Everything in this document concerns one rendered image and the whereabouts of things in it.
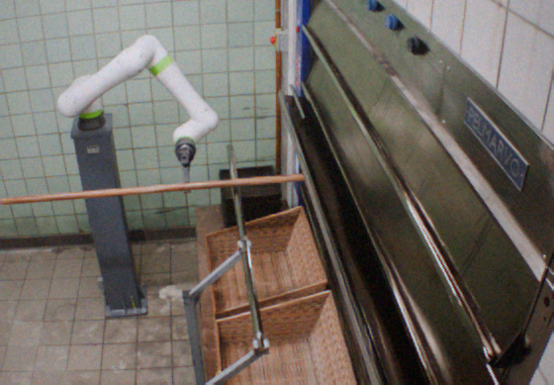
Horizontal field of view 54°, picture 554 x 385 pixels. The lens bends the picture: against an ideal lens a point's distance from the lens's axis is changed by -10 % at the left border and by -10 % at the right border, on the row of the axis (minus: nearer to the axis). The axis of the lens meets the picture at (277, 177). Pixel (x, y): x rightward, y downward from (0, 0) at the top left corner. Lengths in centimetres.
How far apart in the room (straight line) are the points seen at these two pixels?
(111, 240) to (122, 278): 28
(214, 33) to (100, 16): 66
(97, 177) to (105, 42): 85
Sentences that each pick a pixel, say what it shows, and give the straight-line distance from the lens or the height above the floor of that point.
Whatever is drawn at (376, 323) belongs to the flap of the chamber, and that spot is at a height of 141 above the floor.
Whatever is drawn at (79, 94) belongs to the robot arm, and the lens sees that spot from 267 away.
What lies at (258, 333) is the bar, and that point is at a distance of 177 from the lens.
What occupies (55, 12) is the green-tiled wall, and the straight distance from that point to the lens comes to 345.
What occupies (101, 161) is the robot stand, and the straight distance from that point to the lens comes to 298.
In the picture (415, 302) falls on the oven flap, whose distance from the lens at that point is 144.
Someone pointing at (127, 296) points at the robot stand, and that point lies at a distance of 350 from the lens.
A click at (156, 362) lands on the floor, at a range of 328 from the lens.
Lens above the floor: 247
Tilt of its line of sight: 32 degrees down
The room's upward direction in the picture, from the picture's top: straight up
